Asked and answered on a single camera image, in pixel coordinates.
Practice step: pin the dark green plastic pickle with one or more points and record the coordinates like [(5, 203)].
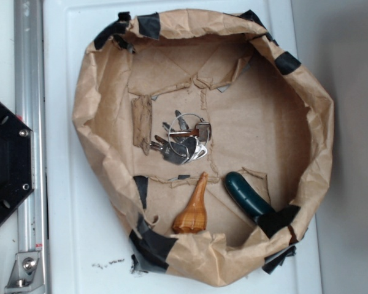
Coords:
[(248, 200)]

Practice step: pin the brown bark wood piece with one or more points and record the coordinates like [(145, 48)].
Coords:
[(142, 122)]

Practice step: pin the orange spiral seashell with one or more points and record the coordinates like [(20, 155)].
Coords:
[(193, 218)]

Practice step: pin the white plastic tray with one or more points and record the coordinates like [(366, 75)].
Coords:
[(89, 249)]

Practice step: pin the silver key bunch on ring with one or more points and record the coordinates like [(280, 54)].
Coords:
[(185, 145)]

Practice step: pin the black octagonal mount plate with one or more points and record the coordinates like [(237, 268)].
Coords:
[(16, 169)]

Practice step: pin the aluminium extrusion rail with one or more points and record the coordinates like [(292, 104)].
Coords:
[(29, 104)]

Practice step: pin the metal corner bracket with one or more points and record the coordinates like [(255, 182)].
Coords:
[(27, 274)]

